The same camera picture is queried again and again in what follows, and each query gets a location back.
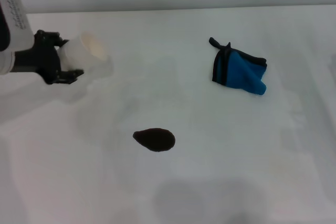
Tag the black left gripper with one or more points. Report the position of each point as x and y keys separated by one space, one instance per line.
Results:
x=42 y=58

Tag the white paper cup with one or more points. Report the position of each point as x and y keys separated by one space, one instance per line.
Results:
x=78 y=56

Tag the blue rag with black trim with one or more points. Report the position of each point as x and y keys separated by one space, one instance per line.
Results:
x=241 y=73

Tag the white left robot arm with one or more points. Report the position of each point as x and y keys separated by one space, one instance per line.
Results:
x=5 y=62

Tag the black water stain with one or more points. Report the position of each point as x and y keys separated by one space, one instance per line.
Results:
x=155 y=140

